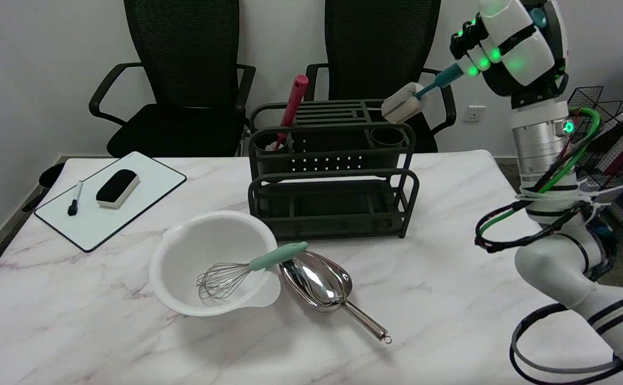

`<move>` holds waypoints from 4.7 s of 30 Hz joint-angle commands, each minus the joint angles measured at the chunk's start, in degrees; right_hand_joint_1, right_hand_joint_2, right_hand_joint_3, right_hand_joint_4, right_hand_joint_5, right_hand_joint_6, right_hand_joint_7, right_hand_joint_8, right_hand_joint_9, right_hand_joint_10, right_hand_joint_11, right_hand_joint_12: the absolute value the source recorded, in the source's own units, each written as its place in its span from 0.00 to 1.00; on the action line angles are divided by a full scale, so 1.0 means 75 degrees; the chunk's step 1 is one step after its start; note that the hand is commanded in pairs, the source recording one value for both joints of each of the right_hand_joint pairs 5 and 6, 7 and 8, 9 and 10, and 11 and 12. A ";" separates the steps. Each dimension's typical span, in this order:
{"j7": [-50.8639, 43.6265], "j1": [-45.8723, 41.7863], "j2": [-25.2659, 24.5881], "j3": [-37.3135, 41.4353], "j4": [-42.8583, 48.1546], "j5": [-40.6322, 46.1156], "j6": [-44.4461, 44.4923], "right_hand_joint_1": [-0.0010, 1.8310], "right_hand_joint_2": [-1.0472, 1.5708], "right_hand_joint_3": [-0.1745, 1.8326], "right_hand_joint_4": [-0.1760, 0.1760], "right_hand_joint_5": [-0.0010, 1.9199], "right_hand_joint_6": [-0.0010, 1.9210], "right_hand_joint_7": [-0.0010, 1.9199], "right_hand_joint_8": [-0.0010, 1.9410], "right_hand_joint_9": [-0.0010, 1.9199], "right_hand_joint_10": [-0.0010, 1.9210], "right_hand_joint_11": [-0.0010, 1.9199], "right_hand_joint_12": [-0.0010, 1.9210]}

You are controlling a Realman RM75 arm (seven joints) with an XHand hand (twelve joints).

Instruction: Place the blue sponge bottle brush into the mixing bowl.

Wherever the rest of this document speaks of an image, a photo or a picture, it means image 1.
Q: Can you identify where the red handled utensil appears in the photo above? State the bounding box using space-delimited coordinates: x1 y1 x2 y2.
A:
267 75 309 150

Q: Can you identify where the whisk with green handle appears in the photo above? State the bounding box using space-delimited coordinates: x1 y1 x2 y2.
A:
196 241 309 301

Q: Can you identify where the green robot cable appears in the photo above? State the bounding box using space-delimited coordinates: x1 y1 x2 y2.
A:
479 107 602 236

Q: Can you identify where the dark green dish rack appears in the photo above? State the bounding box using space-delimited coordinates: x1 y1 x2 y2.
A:
247 99 420 241

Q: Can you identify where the blue sponge bottle brush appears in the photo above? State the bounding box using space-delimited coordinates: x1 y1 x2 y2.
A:
381 63 465 125

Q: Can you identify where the black whiteboard marker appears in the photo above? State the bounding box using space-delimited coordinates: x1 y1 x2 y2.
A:
67 181 84 217

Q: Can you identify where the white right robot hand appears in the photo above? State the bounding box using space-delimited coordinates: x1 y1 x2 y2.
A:
449 0 567 97

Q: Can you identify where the stainless steel scoop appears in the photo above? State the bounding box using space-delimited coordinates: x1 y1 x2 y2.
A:
279 250 393 344

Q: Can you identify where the small white whiteboard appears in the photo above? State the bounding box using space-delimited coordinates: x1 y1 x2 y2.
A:
34 151 188 253

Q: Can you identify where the black mesh office chair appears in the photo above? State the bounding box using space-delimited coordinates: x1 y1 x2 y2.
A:
89 0 256 158
304 0 457 154

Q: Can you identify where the black whiteboard eraser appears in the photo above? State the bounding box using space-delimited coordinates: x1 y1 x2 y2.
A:
96 169 141 209

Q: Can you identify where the black wire magazine rack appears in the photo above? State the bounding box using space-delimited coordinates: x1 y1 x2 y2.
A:
564 86 623 241

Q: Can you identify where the white mixing bowl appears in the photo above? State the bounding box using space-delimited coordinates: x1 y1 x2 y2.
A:
149 210 282 317

